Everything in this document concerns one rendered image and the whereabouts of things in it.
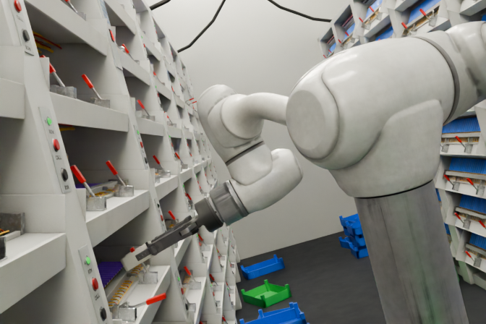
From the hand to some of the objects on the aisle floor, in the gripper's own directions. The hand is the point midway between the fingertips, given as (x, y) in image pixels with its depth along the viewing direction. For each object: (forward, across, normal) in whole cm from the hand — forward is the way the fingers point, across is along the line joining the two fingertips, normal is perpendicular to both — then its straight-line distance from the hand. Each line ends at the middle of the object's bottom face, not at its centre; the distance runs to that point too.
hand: (137, 256), depth 125 cm
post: (+27, -47, -78) cm, 95 cm away
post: (+27, +23, -78) cm, 86 cm away
